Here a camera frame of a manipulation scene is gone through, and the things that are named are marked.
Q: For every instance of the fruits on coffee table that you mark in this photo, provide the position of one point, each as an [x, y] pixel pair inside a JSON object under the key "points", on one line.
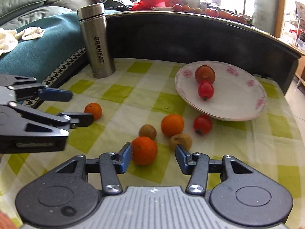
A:
{"points": [[222, 14]]}

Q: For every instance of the stainless steel thermos bottle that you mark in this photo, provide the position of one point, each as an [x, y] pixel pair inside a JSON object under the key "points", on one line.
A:
{"points": [[93, 25]]}

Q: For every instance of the white floral porcelain plate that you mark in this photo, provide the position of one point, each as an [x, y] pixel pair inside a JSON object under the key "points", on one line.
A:
{"points": [[238, 96]]}

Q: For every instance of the grey sofa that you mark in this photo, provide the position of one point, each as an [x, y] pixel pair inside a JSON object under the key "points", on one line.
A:
{"points": [[35, 2]]}

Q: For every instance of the cream cloth on sofa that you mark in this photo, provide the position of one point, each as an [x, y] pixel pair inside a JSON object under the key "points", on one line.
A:
{"points": [[11, 38]]}

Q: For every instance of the orange mandarin back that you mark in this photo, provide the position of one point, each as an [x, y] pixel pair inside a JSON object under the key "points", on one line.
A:
{"points": [[172, 125]]}

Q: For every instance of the dark coffee table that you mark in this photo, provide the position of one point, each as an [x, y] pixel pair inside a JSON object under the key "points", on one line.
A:
{"points": [[186, 38]]}

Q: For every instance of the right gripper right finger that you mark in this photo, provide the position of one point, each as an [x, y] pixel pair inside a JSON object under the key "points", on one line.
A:
{"points": [[196, 165]]}

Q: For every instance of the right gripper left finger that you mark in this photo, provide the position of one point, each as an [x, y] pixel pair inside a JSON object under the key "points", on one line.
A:
{"points": [[110, 165]]}

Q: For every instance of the brown kiwi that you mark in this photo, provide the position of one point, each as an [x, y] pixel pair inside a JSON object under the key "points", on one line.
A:
{"points": [[148, 131], [181, 138]]}

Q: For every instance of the orange mandarin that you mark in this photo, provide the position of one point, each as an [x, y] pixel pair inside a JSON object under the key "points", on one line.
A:
{"points": [[144, 151], [172, 125]]}

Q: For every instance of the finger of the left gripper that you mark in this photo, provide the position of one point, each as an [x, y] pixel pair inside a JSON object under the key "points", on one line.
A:
{"points": [[78, 119], [54, 94]]}

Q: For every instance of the orange mandarin front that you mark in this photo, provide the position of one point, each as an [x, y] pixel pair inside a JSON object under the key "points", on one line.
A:
{"points": [[144, 151]]}

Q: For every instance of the small orange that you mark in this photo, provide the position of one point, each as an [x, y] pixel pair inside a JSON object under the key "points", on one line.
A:
{"points": [[95, 109]]}

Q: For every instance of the red cherry tomato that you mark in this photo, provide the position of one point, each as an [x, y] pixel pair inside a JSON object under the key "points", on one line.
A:
{"points": [[205, 90]]}

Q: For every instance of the teal sofa blanket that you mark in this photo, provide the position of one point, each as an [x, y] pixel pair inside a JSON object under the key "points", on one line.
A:
{"points": [[58, 59]]}

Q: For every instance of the large dark red tomato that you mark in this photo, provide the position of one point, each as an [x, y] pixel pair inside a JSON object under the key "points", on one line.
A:
{"points": [[205, 73]]}

